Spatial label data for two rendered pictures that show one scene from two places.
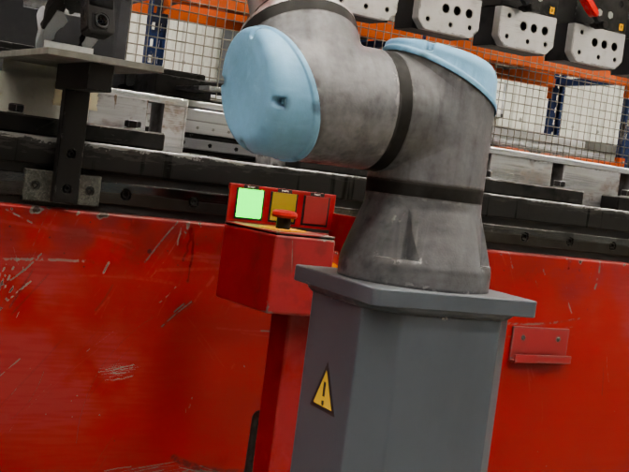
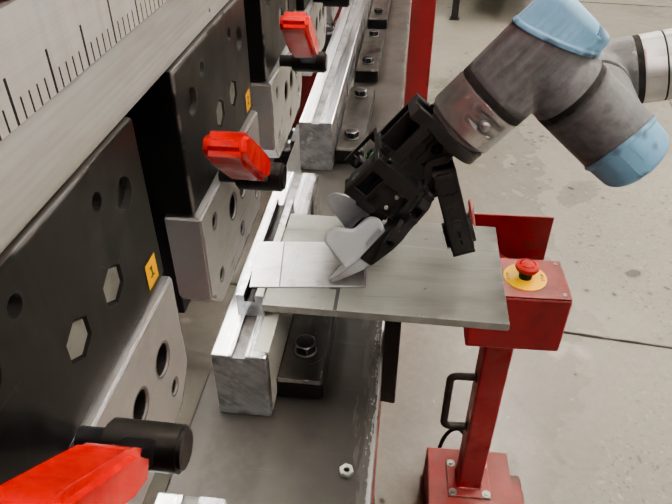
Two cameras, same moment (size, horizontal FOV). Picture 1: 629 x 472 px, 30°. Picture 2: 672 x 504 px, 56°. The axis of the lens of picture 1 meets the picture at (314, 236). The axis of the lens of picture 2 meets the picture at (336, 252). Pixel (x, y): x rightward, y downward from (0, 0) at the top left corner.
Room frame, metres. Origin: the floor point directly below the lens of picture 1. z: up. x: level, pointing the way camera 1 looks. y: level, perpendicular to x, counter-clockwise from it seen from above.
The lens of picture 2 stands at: (1.52, 0.90, 1.45)
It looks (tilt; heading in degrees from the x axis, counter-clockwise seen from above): 37 degrees down; 308
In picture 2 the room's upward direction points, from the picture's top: straight up
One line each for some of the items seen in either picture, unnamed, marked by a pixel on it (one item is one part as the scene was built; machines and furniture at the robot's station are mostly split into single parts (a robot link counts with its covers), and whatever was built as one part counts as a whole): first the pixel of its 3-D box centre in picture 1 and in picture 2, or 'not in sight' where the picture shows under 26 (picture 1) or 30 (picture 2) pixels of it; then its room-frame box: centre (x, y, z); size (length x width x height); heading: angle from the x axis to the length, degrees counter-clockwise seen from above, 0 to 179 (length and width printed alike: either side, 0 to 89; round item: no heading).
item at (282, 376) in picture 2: (74, 130); (317, 304); (1.93, 0.41, 0.89); 0.30 x 0.05 x 0.03; 121
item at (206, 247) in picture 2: not in sight; (170, 147); (1.84, 0.67, 1.26); 0.15 x 0.09 x 0.17; 121
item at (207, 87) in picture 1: (188, 83); not in sight; (2.27, 0.28, 1.01); 0.26 x 0.12 x 0.05; 31
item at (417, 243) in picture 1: (418, 232); not in sight; (1.16, -0.10, 0.82); 0.15 x 0.15 x 0.10
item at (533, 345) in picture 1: (542, 345); not in sight; (2.35, -0.48, 0.59); 0.15 x 0.02 x 0.07; 121
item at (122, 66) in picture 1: (77, 62); (387, 265); (1.83, 0.40, 1.00); 0.26 x 0.18 x 0.01; 31
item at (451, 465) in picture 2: not in sight; (468, 478); (1.81, 0.02, 0.13); 0.10 x 0.10 x 0.01; 33
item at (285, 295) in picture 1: (302, 250); (512, 273); (1.81, 0.02, 0.75); 0.20 x 0.16 x 0.18; 123
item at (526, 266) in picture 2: (284, 221); (526, 271); (1.78, 0.05, 0.79); 0.04 x 0.04 x 0.04
